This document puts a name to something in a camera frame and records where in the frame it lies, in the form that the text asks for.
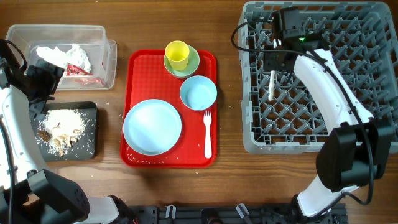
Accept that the grey dishwasher rack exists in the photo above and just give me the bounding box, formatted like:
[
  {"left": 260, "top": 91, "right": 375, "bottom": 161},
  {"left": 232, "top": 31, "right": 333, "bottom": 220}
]
[{"left": 237, "top": 1, "right": 397, "bottom": 154}]

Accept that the black food waste tray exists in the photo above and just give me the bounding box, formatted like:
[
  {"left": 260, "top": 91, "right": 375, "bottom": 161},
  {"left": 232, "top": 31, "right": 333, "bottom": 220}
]
[{"left": 30, "top": 101, "right": 98, "bottom": 161}]

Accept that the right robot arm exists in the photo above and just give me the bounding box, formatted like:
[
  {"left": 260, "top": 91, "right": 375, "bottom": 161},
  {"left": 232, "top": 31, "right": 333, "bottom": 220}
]
[{"left": 272, "top": 7, "right": 394, "bottom": 222}]

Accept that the white plastic spoon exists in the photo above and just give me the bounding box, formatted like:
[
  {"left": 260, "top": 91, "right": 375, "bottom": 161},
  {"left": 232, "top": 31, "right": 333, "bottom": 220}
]
[{"left": 268, "top": 70, "right": 276, "bottom": 101}]

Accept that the red serving tray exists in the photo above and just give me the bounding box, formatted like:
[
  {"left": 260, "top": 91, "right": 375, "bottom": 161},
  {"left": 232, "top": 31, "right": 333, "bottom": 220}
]
[{"left": 119, "top": 49, "right": 218, "bottom": 169}]

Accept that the yellow plastic cup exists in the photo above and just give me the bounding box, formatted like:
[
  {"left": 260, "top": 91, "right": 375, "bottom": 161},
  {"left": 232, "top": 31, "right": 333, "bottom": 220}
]
[{"left": 165, "top": 40, "right": 190, "bottom": 71}]

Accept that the light blue plate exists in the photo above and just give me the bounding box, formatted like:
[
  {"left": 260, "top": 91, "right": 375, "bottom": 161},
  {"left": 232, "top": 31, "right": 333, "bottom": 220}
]
[{"left": 123, "top": 99, "right": 182, "bottom": 156}]

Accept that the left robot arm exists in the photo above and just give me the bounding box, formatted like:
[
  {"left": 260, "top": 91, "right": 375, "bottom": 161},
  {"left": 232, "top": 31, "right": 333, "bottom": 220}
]
[{"left": 1, "top": 40, "right": 139, "bottom": 223}]

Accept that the light blue bowl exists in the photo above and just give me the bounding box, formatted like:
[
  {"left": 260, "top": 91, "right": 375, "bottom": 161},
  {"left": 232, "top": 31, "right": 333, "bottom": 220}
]
[{"left": 180, "top": 75, "right": 218, "bottom": 111}]

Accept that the red snack wrapper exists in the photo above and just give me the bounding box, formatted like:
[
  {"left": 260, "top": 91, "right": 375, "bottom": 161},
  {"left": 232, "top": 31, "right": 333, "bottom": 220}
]
[{"left": 66, "top": 63, "right": 104, "bottom": 85}]

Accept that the green saucer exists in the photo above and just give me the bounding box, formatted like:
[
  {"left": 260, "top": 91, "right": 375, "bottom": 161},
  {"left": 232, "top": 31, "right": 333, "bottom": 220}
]
[{"left": 164, "top": 45, "right": 200, "bottom": 79}]

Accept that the white napkin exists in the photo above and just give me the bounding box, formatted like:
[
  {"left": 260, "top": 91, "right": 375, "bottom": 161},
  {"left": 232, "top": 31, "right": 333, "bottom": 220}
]
[{"left": 36, "top": 44, "right": 91, "bottom": 72}]

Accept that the food scraps and rice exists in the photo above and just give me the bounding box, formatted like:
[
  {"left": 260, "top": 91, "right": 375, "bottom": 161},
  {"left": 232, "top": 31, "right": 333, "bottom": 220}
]
[{"left": 35, "top": 109, "right": 88, "bottom": 157}]

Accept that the white plastic fork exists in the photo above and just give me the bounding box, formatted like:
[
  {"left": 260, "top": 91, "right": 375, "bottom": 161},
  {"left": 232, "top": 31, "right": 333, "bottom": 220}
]
[{"left": 203, "top": 111, "right": 212, "bottom": 159}]

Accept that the clear plastic waste bin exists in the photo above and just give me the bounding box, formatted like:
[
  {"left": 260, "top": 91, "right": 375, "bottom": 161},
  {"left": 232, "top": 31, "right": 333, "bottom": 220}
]
[{"left": 6, "top": 24, "right": 117, "bottom": 91}]

